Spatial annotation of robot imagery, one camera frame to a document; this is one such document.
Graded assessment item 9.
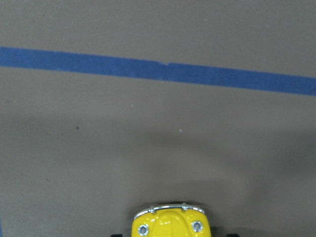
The yellow beetle toy car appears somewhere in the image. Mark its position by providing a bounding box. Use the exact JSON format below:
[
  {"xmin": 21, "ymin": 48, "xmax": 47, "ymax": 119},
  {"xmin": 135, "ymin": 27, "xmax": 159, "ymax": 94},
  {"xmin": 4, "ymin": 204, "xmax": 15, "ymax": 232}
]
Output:
[{"xmin": 131, "ymin": 202, "xmax": 212, "ymax": 237}]

